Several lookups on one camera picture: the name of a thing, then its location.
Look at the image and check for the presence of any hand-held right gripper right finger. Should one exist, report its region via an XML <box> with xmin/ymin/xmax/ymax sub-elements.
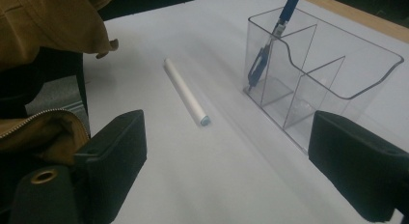
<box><xmin>307</xmin><ymin>109</ymin><xmax>409</xmax><ymax>224</ymax></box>

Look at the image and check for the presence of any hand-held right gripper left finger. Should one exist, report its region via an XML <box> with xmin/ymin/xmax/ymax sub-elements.
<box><xmin>72</xmin><ymin>109</ymin><xmax>149</xmax><ymax>224</ymax></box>

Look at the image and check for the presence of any clear plastic pen organizer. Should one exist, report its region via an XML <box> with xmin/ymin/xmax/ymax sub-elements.
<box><xmin>242</xmin><ymin>6</ymin><xmax>405</xmax><ymax>154</ymax></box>

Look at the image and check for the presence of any long white pen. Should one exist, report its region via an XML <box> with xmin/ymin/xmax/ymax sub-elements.
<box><xmin>162</xmin><ymin>57</ymin><xmax>211</xmax><ymax>127</ymax></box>

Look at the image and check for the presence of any blue pen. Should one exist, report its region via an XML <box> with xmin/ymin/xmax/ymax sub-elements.
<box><xmin>246</xmin><ymin>0</ymin><xmax>304</xmax><ymax>93</ymax></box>

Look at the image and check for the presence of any brown jacket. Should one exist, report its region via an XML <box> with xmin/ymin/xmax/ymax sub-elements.
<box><xmin>0</xmin><ymin>108</ymin><xmax>92</xmax><ymax>168</ymax></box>

